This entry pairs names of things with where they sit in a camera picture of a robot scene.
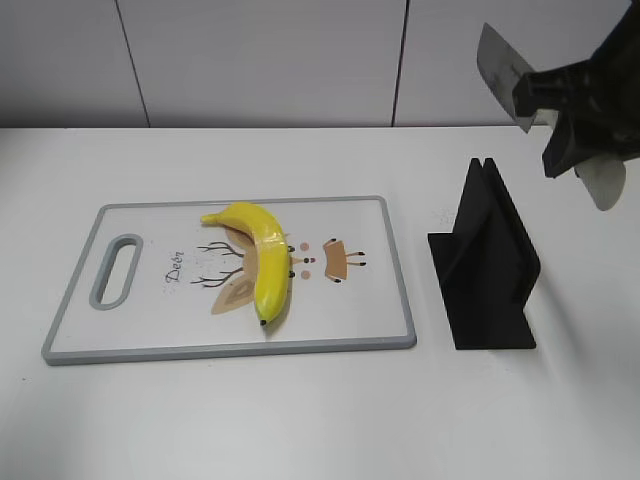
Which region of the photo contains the black knife stand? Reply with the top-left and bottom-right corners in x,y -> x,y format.
427,157 -> 541,350

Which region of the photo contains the white-handled kitchen knife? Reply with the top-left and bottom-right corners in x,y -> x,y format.
476,23 -> 626,211

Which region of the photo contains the yellow plastic banana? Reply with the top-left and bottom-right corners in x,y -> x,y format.
200,202 -> 290,326

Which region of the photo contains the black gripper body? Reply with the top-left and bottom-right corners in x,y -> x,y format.
584,1 -> 639,161

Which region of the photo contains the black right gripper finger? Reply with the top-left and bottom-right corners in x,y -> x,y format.
542,113 -> 622,178

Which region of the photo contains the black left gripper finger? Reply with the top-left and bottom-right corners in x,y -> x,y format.
513,62 -> 592,117

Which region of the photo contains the grey-rimmed white cutting board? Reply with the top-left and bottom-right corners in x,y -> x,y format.
42,196 -> 416,365

